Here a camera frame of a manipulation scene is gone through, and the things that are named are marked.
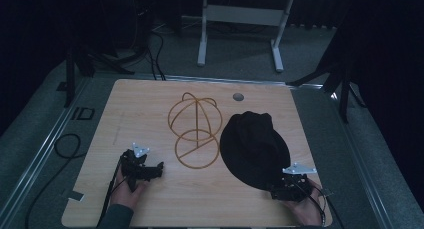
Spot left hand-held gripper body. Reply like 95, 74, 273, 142
119, 142, 155, 192

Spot black hanging cables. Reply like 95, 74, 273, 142
145, 28, 167, 82

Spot metal floor rail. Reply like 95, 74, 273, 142
0, 76, 92, 220
319, 83, 398, 229

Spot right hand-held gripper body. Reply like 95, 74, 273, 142
279, 161, 318, 203

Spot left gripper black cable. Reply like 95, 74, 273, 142
95, 155, 129, 229

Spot black floor cable loop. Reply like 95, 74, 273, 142
24, 132, 83, 229

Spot gold wire hat stand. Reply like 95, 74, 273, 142
167, 91, 224, 170

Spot black metal stand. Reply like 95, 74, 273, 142
55, 18, 136, 109
287, 38, 367, 125

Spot white metal desk frame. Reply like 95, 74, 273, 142
196, 0, 297, 74

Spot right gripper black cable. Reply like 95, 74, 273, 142
294, 180, 336, 229

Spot person's right hand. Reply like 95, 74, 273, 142
282, 178, 326, 227

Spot person's left hand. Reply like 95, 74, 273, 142
110, 175, 150, 212

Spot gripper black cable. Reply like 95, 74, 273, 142
294, 180, 336, 229
95, 155, 129, 229

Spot black brimmed hat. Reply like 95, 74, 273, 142
219, 110, 292, 191

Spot black floor tape marks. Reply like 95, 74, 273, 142
70, 106, 96, 121

